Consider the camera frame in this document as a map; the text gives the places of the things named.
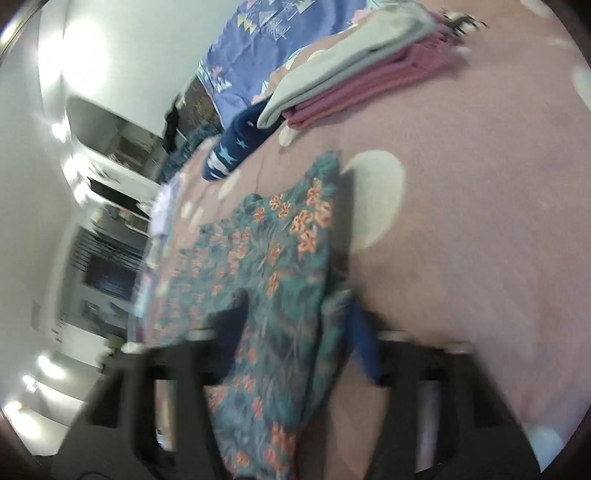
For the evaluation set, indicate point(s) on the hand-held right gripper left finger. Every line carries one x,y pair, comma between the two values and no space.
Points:
138,406

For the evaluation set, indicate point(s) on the lilac cloth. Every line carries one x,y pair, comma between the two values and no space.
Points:
161,207

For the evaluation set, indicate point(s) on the purple tree-print pillow cover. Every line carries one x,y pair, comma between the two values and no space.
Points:
258,46

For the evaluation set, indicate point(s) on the grey folded cloth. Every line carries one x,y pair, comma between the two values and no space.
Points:
332,69

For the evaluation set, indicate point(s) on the black garment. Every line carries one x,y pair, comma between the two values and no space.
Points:
173,120

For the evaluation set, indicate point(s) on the pink folded cloth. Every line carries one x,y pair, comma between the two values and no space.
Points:
360,92

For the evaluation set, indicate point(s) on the floral print shirt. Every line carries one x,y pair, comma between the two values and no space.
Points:
277,258

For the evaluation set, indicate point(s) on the pink polka dot bedsheet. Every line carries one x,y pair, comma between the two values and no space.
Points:
461,230

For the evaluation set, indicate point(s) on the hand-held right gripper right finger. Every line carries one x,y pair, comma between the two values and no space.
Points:
367,341

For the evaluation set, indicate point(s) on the navy star print folded cloth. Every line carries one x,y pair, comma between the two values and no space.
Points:
231,147

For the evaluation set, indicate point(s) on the teal fuzzy blanket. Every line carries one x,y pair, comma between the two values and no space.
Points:
189,152

